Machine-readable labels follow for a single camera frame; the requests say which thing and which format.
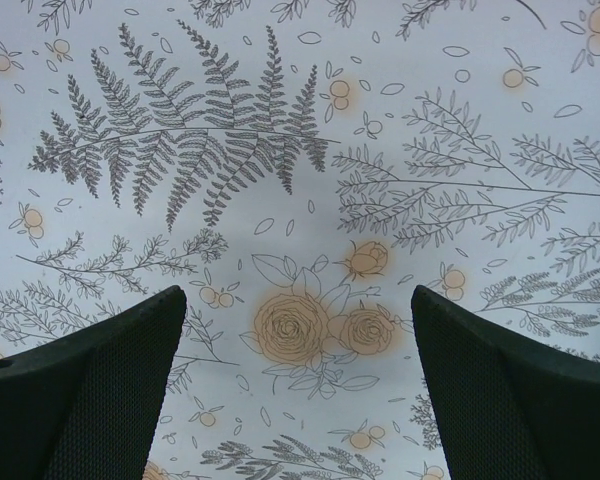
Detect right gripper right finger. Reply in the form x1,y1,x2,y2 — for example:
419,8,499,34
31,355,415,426
411,285,600,479

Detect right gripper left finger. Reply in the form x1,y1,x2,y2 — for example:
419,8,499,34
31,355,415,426
0,286,186,480

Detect floral table cloth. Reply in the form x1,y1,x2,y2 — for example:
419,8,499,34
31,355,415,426
0,1,600,479

